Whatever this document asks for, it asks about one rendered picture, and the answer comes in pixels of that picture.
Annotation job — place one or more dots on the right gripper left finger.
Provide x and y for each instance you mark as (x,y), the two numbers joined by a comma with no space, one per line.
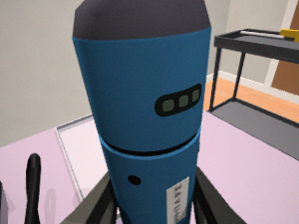
(101,200)

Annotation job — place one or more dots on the shallow light grey rectangular tray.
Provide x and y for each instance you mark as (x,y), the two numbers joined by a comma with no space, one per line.
(83,150)

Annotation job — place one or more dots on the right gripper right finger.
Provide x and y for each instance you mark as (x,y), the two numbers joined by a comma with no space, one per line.
(208,201)

